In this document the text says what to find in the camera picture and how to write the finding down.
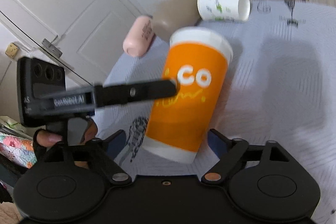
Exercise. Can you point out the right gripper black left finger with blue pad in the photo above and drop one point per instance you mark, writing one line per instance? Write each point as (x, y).
(101, 156)

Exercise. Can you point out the taupe tumbler cup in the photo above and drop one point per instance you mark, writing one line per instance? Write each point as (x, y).
(171, 15)

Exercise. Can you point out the orange paper cup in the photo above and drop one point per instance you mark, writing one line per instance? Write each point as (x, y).
(198, 59)

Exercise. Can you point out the pink tumbler bottle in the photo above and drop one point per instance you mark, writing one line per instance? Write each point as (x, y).
(139, 37)

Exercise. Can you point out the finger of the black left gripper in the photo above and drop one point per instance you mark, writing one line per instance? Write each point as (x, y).
(135, 92)

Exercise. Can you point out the metal door handle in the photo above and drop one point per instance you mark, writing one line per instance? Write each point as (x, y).
(51, 48)

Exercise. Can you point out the white green-print paper cup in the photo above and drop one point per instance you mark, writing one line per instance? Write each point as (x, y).
(224, 9)

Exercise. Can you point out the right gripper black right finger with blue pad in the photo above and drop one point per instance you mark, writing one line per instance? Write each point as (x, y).
(230, 153)

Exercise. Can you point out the white door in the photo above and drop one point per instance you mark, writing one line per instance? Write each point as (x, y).
(90, 32)

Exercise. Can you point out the white patterned tablecloth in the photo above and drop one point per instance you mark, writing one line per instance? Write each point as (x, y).
(280, 86)

